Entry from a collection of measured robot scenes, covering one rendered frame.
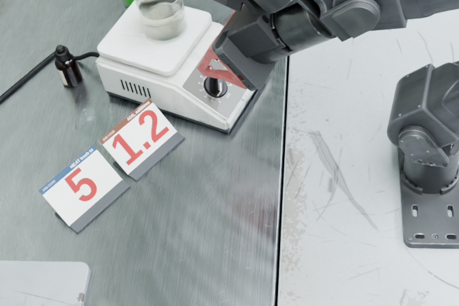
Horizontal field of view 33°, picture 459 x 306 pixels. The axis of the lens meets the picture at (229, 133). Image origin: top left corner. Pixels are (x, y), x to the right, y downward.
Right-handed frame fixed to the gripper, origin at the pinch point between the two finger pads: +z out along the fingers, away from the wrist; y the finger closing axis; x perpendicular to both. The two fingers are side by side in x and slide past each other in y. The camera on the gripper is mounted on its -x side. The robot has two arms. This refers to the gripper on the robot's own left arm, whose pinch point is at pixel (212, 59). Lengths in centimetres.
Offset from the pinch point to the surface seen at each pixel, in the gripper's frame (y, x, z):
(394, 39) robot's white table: -23.7, 20.0, -3.0
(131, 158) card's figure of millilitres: 9.6, 3.8, 14.3
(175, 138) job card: 4.1, 6.6, 12.3
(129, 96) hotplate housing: 0.8, -0.1, 18.3
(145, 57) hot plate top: -1.0, -3.5, 11.4
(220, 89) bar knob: -1.7, 5.3, 5.2
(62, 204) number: 19.6, 0.7, 16.8
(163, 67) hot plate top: -0.3, -1.5, 9.0
